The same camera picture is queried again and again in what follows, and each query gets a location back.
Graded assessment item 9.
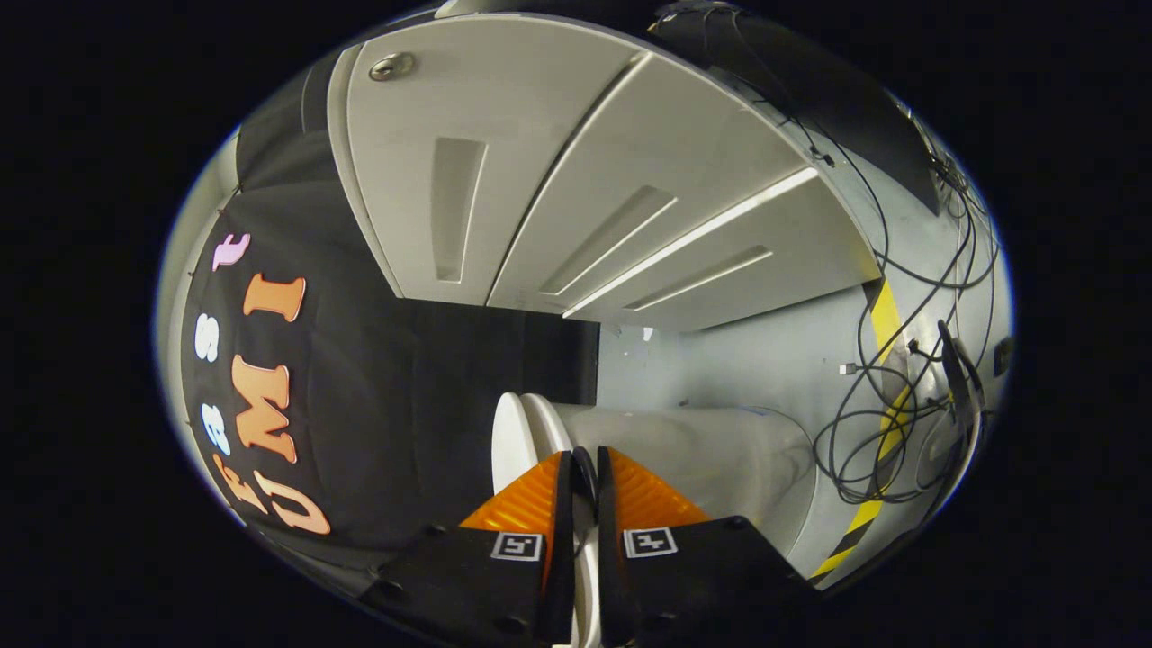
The yellow black hazard tape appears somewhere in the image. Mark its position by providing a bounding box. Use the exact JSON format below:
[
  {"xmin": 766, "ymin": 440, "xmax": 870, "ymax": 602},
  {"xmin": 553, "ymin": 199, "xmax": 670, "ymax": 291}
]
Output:
[{"xmin": 810, "ymin": 279, "xmax": 917, "ymax": 581}]

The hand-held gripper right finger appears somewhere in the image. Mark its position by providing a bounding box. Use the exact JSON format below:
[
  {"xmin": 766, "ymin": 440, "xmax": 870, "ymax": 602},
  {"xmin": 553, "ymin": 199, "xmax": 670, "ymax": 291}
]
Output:
[{"xmin": 597, "ymin": 445, "xmax": 815, "ymax": 647}]

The white drawer cabinet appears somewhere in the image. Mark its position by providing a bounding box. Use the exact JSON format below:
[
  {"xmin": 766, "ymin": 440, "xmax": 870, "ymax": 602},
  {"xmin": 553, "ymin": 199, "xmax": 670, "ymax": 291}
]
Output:
[{"xmin": 326, "ymin": 11, "xmax": 883, "ymax": 334}]

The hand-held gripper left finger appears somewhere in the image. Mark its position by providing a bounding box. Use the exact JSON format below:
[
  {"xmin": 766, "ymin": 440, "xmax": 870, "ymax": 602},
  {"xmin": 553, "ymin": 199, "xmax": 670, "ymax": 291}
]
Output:
[{"xmin": 358, "ymin": 450, "xmax": 577, "ymax": 647}]

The white toilet body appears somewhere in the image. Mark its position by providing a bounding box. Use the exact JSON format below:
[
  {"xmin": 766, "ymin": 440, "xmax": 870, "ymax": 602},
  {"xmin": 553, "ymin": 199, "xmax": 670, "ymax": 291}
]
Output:
[{"xmin": 522, "ymin": 393, "xmax": 818, "ymax": 563}]

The black stand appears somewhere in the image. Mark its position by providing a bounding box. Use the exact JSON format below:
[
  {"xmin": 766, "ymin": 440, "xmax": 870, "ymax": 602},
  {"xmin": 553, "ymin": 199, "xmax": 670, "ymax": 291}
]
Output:
[{"xmin": 904, "ymin": 319, "xmax": 991, "ymax": 478}]

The round metal cabinet lock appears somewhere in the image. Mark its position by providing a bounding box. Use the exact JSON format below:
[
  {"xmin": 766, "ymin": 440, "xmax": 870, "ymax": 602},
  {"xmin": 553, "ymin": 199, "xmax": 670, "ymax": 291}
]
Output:
[{"xmin": 369, "ymin": 51, "xmax": 417, "ymax": 83}]

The tangle of black cables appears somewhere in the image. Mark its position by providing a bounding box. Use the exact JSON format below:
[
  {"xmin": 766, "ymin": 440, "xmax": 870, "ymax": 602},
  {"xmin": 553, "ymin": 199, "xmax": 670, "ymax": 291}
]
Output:
[{"xmin": 702, "ymin": 9, "xmax": 1002, "ymax": 507}]

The black backdrop cloth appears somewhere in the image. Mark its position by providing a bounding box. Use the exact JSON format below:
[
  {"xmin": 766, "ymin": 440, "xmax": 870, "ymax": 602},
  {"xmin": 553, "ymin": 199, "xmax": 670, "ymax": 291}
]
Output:
[{"xmin": 180, "ymin": 0, "xmax": 941, "ymax": 577}]

